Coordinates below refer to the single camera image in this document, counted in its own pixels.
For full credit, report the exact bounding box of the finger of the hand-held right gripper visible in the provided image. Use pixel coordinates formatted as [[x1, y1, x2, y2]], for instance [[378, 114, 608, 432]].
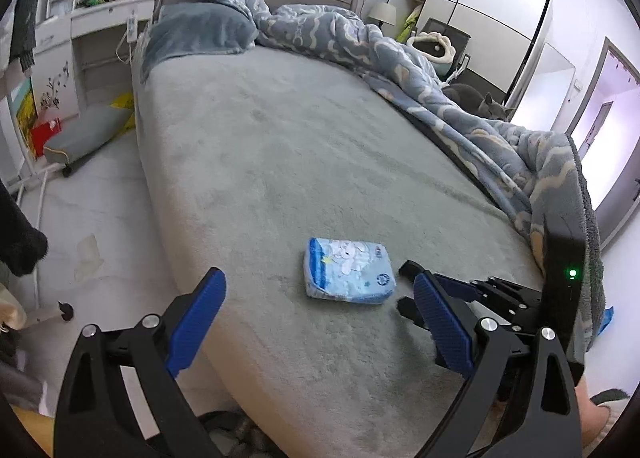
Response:
[[399, 260, 546, 328], [397, 297, 427, 332]]

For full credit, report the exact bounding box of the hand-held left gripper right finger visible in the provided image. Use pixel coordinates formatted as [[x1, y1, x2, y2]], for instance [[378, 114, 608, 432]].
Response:
[[414, 272, 585, 458]]

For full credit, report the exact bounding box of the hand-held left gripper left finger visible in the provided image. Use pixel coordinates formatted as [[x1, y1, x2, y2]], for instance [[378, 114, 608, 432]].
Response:
[[52, 267, 227, 458]]

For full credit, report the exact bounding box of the blue tissue packet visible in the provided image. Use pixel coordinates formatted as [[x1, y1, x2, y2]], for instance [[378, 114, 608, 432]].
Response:
[[303, 237, 397, 307]]

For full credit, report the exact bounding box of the person's right forearm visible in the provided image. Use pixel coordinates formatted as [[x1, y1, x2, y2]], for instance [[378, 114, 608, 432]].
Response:
[[575, 378, 632, 457]]

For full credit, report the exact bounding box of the bed with grey fleece sheet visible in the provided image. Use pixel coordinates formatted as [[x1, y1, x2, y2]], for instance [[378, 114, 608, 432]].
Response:
[[131, 45, 577, 458]]

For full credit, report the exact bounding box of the beige coat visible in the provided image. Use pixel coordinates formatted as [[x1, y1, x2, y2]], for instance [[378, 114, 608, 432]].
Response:
[[0, 285, 27, 335]]

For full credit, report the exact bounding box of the grey cat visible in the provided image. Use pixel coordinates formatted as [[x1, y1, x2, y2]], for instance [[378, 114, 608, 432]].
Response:
[[442, 83, 516, 123]]

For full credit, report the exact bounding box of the black hanging garment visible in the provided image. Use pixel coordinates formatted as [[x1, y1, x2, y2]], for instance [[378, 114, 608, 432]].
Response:
[[0, 183, 50, 279]]

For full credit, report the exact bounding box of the white clothes rack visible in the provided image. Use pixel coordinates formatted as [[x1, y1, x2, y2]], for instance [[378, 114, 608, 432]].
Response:
[[0, 58, 76, 326]]

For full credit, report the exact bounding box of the grey cushioned stool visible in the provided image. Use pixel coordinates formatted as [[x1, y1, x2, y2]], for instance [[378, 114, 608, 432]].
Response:
[[42, 105, 134, 177]]

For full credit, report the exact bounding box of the yellow plastic bag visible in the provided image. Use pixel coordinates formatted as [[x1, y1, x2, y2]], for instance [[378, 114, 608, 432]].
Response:
[[110, 92, 136, 132]]

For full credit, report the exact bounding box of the black chair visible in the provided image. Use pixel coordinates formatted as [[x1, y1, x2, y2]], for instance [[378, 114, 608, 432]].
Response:
[[416, 18, 474, 85]]

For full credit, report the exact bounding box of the cream plush cat bed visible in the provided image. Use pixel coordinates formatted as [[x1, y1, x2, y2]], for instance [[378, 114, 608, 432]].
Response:
[[406, 30, 454, 77]]

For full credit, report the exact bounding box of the yellow framed painting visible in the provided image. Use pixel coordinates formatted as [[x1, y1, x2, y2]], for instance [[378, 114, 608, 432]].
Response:
[[15, 87, 41, 140]]

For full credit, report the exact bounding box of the yellow-green cloth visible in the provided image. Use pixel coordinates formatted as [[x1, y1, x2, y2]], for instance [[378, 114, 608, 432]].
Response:
[[397, 5, 424, 44]]

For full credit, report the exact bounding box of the blue patterned fleece blanket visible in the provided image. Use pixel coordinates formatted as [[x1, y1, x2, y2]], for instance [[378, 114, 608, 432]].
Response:
[[182, 0, 607, 340]]

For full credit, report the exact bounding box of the white panelled wardrobe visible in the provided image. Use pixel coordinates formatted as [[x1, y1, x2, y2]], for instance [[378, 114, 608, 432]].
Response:
[[387, 0, 552, 110]]

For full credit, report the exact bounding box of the grey-blue pillow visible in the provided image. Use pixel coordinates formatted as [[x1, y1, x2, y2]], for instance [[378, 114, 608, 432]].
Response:
[[141, 3, 261, 82]]

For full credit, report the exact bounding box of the beige bedside lamp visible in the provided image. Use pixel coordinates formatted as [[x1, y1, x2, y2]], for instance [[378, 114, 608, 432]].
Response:
[[367, 1, 398, 29]]

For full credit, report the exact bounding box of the white dressing desk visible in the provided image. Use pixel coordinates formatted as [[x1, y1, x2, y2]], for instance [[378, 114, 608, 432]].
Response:
[[32, 0, 159, 112]]

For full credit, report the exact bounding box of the dark grey hanging garment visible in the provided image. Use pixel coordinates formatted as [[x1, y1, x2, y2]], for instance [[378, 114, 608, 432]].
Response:
[[10, 0, 49, 70]]

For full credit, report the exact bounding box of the grey door frame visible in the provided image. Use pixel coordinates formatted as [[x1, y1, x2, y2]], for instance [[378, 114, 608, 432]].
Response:
[[564, 37, 640, 250]]

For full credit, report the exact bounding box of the white charger cable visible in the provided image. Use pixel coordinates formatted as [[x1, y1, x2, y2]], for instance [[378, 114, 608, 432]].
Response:
[[116, 13, 139, 65]]

